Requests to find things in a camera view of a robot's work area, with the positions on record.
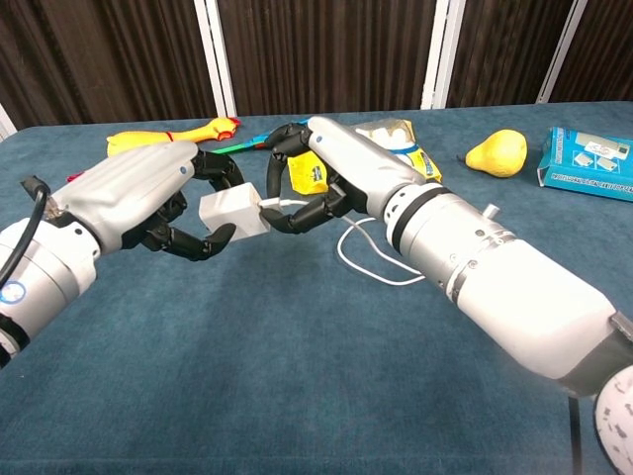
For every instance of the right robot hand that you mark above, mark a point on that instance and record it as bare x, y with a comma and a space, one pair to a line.
356, 158

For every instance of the blue printed cardboard box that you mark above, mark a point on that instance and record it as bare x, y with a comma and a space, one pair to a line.
583, 168

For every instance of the blue hand clapper toy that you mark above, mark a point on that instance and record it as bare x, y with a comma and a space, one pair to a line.
232, 147

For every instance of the yellow pear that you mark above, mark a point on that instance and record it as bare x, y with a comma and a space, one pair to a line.
499, 153

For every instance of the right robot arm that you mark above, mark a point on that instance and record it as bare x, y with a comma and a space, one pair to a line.
494, 282

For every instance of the yellow rubber chicken toy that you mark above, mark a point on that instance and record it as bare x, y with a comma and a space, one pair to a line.
133, 141

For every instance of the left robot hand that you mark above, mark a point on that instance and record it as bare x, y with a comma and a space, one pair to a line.
138, 183

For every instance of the dark brown curtain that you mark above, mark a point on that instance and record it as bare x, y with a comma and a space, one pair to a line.
326, 49
504, 49
109, 54
603, 44

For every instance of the white charger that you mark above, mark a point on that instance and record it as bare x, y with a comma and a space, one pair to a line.
232, 208

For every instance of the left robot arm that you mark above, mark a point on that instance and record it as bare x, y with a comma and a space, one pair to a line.
44, 277

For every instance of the white frame post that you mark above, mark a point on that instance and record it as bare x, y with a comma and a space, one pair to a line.
561, 49
5, 121
215, 57
439, 54

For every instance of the yellow snack bag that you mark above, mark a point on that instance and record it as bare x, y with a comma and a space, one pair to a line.
309, 175

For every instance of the blue table cloth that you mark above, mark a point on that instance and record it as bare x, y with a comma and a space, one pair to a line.
247, 346

